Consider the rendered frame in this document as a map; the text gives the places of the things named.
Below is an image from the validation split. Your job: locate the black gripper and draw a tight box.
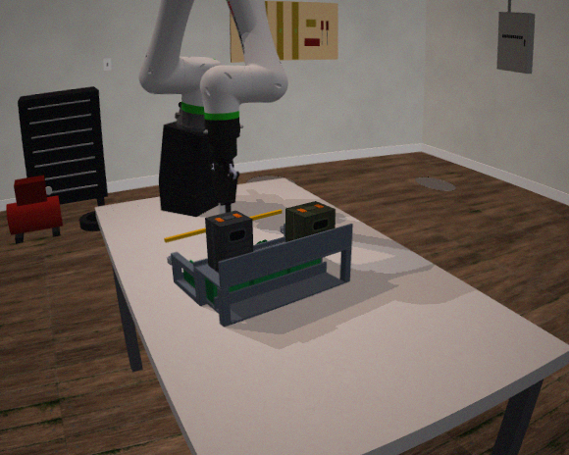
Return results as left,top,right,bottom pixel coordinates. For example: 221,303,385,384
209,139,239,215

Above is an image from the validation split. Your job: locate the yellow long thin bar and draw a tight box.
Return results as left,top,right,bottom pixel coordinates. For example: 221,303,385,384
164,209,283,242

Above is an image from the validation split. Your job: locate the green open bin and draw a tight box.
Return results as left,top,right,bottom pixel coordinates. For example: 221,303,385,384
183,270,250,304
262,239,321,274
249,241,287,285

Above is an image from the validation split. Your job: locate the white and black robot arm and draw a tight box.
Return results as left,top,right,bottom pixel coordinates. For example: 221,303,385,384
138,0,288,141

